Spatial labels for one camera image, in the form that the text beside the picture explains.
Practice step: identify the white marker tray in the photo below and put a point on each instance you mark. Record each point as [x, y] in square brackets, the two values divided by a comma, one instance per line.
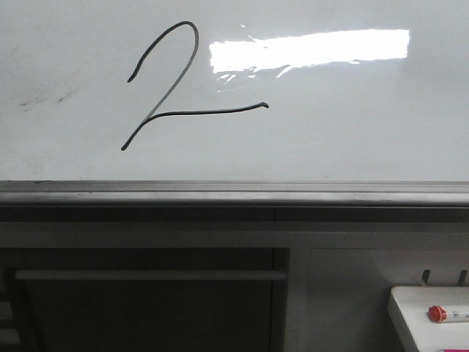
[408, 308]

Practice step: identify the left black tray hook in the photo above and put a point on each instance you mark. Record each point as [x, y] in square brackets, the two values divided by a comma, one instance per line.
[425, 277]

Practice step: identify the red-capped white marker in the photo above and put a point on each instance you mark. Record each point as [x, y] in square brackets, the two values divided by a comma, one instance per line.
[448, 314]

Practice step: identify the right black tray hook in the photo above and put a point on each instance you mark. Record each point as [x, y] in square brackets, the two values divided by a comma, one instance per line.
[462, 278]

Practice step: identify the dark cabinet panel with bar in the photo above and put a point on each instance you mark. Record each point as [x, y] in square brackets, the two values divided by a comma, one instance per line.
[143, 299]

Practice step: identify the pink object in tray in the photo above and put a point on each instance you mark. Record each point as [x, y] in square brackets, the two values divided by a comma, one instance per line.
[454, 350]

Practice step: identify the black tray hook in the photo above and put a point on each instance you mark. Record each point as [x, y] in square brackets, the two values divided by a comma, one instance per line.
[425, 277]
[462, 278]

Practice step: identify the grey aluminium whiteboard frame rail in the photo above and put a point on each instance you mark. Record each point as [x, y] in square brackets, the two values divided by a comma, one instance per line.
[326, 201]

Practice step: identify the white whiteboard surface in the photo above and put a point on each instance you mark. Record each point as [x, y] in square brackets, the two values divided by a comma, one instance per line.
[234, 90]

